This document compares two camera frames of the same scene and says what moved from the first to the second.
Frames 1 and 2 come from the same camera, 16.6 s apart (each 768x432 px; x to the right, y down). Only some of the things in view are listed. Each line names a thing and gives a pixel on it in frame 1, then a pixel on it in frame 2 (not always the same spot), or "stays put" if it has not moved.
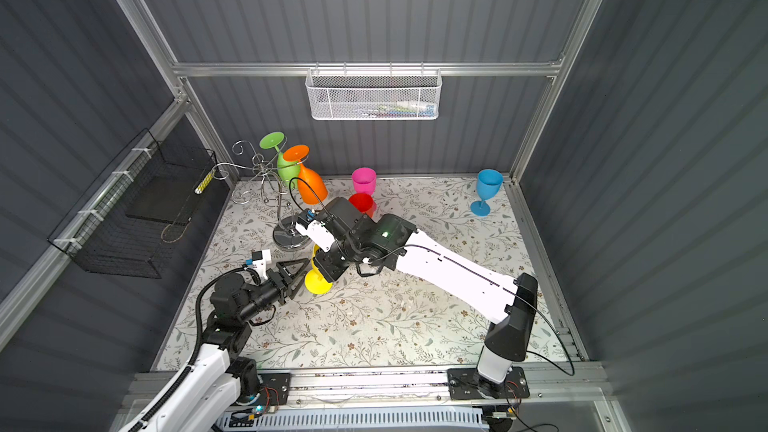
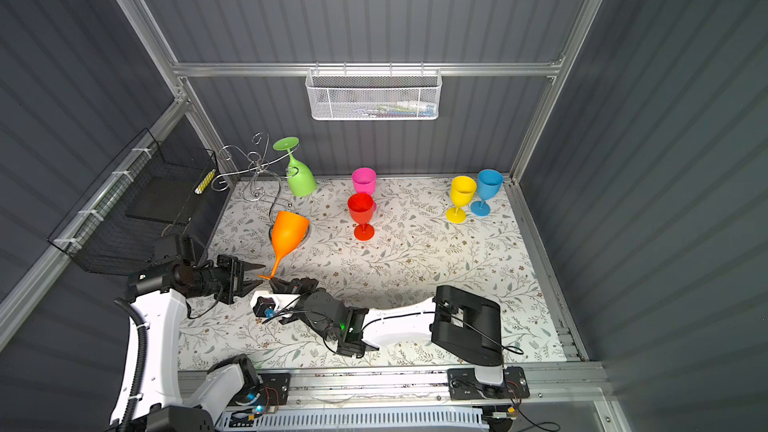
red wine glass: x=364 y=203 stays put
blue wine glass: x=488 y=185 stays put
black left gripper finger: x=285 y=264 -> x=246 y=265
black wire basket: x=131 y=219 stays put
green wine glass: x=288 y=171 -> x=300 y=177
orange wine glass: x=311 y=186 -> x=288 y=231
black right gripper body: x=333 y=261 -> x=301 y=286
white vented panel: x=352 y=419 stays put
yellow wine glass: x=315 y=281 -> x=462 y=192
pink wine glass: x=364 y=180 stays put
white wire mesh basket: x=373 y=94 stays put
